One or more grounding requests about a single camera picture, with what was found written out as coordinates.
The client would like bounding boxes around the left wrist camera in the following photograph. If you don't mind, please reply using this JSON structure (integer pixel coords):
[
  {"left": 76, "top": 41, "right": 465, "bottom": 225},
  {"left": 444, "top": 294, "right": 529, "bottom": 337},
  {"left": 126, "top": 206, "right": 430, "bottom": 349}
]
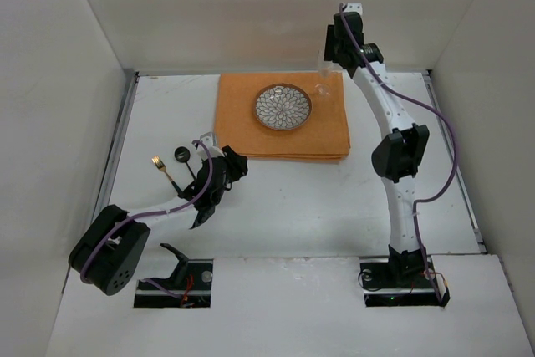
[{"left": 192, "top": 132, "right": 224, "bottom": 161}]

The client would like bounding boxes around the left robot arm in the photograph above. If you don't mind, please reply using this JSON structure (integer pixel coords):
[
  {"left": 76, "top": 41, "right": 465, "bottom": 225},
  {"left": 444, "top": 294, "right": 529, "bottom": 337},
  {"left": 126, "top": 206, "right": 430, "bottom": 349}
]
[{"left": 69, "top": 145, "right": 248, "bottom": 296}]

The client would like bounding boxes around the left aluminium rail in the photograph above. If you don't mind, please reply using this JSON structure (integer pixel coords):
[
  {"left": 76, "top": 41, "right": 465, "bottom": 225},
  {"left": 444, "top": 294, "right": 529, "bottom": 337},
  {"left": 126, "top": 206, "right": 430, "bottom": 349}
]
[{"left": 81, "top": 69, "right": 140, "bottom": 235}]

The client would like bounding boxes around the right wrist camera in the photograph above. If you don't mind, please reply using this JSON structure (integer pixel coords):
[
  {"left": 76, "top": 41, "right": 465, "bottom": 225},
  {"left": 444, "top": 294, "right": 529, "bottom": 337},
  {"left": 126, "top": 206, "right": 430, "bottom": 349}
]
[{"left": 339, "top": 3, "right": 363, "bottom": 16}]

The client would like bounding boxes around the aluminium rail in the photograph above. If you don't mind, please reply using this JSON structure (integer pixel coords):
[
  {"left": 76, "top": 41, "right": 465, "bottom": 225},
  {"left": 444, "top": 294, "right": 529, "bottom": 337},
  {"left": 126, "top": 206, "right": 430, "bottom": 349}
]
[
  {"left": 81, "top": 69, "right": 140, "bottom": 235},
  {"left": 422, "top": 69, "right": 488, "bottom": 254}
]

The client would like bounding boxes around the right aluminium rail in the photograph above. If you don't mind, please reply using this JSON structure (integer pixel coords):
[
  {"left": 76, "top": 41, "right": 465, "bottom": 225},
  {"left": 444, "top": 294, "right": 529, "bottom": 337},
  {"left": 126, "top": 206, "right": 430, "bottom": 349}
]
[{"left": 422, "top": 69, "right": 488, "bottom": 254}]

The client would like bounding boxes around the gold fork with dark handle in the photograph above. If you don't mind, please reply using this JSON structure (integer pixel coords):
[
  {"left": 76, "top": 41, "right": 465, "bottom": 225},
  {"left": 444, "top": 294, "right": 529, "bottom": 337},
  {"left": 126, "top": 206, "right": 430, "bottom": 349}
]
[{"left": 151, "top": 156, "right": 182, "bottom": 197}]

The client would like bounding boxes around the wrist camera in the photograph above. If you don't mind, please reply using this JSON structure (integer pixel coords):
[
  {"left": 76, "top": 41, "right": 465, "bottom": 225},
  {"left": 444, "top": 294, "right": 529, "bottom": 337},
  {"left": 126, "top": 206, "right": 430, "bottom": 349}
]
[
  {"left": 339, "top": 3, "right": 363, "bottom": 16},
  {"left": 192, "top": 132, "right": 224, "bottom": 161}
]

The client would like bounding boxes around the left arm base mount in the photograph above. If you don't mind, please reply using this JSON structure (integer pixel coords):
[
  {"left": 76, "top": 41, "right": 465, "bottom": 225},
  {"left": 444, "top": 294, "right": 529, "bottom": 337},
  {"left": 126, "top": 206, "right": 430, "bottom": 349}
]
[{"left": 132, "top": 242, "right": 214, "bottom": 309}]

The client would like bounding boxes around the clear wine glass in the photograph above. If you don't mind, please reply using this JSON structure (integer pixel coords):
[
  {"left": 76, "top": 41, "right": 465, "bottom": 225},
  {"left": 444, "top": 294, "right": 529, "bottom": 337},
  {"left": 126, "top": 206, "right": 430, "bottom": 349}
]
[{"left": 313, "top": 49, "right": 333, "bottom": 99}]

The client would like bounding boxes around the black spoon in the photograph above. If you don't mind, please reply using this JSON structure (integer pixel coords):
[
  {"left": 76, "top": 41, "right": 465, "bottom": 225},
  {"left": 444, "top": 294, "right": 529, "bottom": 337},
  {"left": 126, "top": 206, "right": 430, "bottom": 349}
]
[{"left": 174, "top": 146, "right": 196, "bottom": 180}]

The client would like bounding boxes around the orange cloth placemat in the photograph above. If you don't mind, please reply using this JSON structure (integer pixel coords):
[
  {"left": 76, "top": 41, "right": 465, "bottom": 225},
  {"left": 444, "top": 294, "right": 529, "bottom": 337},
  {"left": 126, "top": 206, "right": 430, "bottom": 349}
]
[{"left": 214, "top": 73, "right": 350, "bottom": 161}]

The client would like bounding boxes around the patterned ceramic plate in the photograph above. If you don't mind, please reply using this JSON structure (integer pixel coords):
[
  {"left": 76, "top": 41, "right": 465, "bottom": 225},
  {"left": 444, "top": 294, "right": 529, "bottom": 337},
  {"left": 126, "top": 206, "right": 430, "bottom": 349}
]
[{"left": 253, "top": 84, "right": 312, "bottom": 131}]

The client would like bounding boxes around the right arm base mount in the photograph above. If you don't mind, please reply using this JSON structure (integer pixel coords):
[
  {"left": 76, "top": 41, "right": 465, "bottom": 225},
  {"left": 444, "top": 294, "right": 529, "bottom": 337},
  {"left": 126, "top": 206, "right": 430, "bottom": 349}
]
[{"left": 358, "top": 248, "right": 451, "bottom": 308}]

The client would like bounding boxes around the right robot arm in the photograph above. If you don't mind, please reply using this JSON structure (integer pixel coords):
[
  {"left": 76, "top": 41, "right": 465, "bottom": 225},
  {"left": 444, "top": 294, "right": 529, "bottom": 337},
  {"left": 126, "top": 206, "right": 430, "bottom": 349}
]
[{"left": 324, "top": 12, "right": 430, "bottom": 288}]

